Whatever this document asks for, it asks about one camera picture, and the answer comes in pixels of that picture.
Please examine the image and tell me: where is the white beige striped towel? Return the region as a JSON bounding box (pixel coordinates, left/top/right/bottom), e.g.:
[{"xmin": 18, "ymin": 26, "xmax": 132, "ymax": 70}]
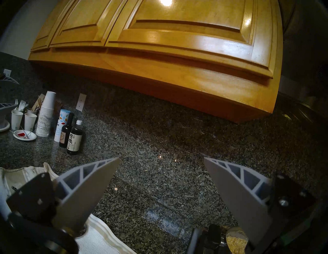
[{"xmin": 0, "ymin": 163, "xmax": 137, "ymax": 254}]

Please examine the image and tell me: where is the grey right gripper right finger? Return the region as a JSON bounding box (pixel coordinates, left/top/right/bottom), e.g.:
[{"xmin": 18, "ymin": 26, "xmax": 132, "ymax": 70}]
[{"xmin": 204, "ymin": 157, "xmax": 316, "ymax": 247}]

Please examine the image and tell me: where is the white paper cup stack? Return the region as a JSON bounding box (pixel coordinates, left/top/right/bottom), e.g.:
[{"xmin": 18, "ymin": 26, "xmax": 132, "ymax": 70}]
[{"xmin": 36, "ymin": 91, "xmax": 57, "ymax": 137}]

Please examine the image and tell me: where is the white salt canister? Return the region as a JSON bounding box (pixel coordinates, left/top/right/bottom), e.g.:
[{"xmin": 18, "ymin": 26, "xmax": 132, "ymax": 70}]
[{"xmin": 54, "ymin": 109, "xmax": 71, "ymax": 142}]

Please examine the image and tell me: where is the wooden wall cabinet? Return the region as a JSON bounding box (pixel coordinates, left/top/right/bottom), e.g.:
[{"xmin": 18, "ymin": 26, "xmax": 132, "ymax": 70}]
[{"xmin": 28, "ymin": 0, "xmax": 283, "ymax": 123}]

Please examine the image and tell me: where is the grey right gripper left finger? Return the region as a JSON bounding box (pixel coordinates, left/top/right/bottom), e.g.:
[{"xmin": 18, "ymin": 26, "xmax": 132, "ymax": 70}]
[{"xmin": 6, "ymin": 157, "xmax": 121, "ymax": 235}]

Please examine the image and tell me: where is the pan with yellow food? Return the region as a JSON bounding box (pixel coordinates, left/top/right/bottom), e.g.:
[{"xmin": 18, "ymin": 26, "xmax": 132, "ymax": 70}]
[{"xmin": 187, "ymin": 224, "xmax": 253, "ymax": 254}]

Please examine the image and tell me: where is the tan wooden stick bundle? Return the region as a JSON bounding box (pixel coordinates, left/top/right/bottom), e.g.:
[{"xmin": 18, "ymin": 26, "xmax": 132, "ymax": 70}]
[{"xmin": 32, "ymin": 93, "xmax": 45, "ymax": 112}]

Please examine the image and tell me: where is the white capped soy sauce bottle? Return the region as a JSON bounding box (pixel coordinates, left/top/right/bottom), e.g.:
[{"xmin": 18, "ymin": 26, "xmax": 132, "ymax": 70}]
[{"xmin": 66, "ymin": 120, "xmax": 83, "ymax": 155}]

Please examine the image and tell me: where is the small white plate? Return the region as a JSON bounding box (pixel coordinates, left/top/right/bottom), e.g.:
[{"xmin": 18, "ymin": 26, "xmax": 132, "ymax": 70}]
[{"xmin": 13, "ymin": 130, "xmax": 37, "ymax": 141}]

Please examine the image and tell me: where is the small dark glass bottle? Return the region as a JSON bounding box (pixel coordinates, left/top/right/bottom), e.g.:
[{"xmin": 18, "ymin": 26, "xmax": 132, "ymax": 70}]
[{"xmin": 59, "ymin": 113, "xmax": 75, "ymax": 148}]

